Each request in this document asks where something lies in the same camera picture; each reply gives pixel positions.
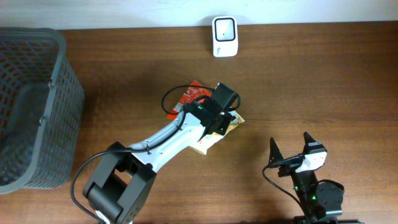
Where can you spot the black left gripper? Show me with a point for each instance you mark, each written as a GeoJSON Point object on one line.
{"type": "Point", "coordinates": [214, 122]}

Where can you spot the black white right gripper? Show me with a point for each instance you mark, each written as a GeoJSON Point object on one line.
{"type": "Point", "coordinates": [292, 166]}

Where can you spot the yellow snack bag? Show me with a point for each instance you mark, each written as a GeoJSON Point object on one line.
{"type": "Point", "coordinates": [203, 145]}

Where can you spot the red snack bag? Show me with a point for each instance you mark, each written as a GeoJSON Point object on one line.
{"type": "Point", "coordinates": [192, 91]}

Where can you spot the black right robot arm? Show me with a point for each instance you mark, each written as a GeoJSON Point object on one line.
{"type": "Point", "coordinates": [320, 200]}

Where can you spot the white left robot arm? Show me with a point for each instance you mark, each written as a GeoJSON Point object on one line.
{"type": "Point", "coordinates": [120, 184]}

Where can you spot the white barcode scanner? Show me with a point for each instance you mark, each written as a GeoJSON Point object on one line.
{"type": "Point", "coordinates": [225, 36]}

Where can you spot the grey plastic basket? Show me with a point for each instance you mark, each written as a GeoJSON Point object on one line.
{"type": "Point", "coordinates": [42, 104]}

